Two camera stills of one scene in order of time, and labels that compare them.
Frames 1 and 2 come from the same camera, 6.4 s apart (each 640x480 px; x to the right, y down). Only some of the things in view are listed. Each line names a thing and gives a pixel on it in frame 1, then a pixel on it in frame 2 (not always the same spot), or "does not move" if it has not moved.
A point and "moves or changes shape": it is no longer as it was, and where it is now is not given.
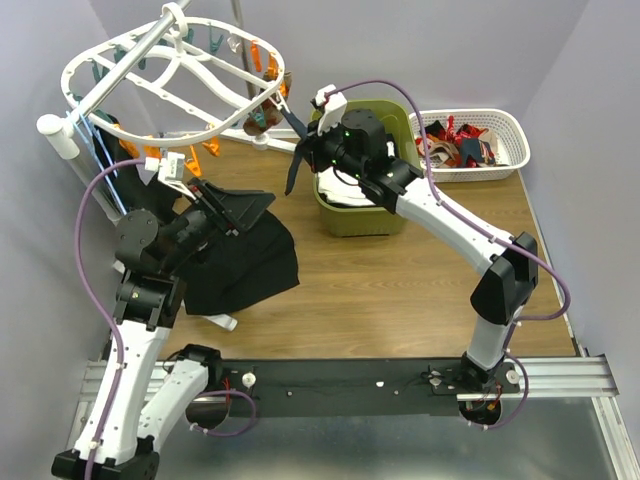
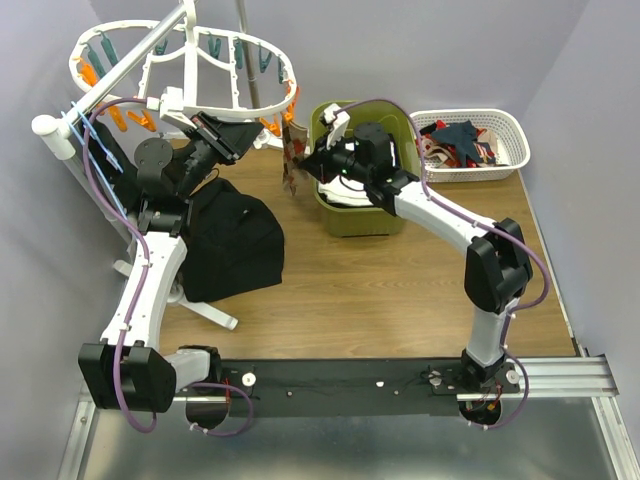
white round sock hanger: (172, 79) moves or changes shape
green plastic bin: (399, 121) does not move
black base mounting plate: (258, 388) does not move
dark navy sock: (302, 131) → (462, 135)
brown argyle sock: (264, 116) → (294, 149)
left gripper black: (233, 210) → (233, 139)
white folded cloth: (334, 190) does not move
